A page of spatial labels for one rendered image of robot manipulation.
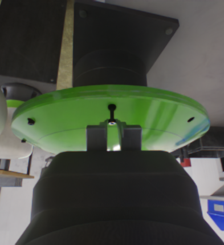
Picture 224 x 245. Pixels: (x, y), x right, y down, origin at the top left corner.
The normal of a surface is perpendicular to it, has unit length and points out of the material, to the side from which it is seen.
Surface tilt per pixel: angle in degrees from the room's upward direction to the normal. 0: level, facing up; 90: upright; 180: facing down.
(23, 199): 90
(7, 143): 88
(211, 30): 0
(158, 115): 24
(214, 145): 93
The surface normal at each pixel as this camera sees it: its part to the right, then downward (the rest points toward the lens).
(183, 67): 0.01, 0.94
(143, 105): 0.11, 0.71
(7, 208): 0.16, -0.35
